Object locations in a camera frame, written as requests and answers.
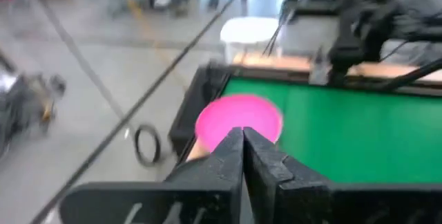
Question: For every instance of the pink plate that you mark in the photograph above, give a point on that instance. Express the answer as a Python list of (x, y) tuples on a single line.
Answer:
[(238, 117)]

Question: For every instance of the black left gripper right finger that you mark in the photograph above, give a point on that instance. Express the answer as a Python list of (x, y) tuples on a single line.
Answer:
[(276, 182)]

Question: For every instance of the dark floor machine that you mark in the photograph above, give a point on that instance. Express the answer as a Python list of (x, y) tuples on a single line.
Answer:
[(27, 106)]

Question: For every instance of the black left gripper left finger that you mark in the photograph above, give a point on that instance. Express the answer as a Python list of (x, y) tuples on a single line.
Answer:
[(214, 175)]

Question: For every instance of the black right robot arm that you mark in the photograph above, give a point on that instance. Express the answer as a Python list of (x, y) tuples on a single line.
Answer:
[(373, 20)]

